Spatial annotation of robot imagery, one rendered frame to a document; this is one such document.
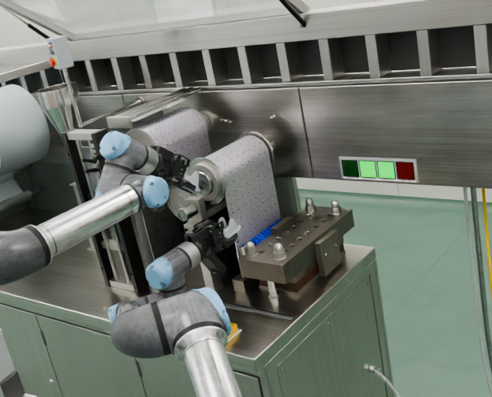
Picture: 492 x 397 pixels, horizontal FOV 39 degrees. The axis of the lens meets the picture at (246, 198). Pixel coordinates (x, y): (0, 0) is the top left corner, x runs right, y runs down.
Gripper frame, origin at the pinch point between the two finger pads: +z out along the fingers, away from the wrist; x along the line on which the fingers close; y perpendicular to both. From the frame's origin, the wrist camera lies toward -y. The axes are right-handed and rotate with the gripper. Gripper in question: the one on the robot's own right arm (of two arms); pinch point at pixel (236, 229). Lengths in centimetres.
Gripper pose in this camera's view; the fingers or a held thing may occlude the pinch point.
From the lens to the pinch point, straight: 205.3
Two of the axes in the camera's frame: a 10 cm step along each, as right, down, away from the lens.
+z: 5.9, -3.8, 7.1
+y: -1.9, -9.2, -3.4
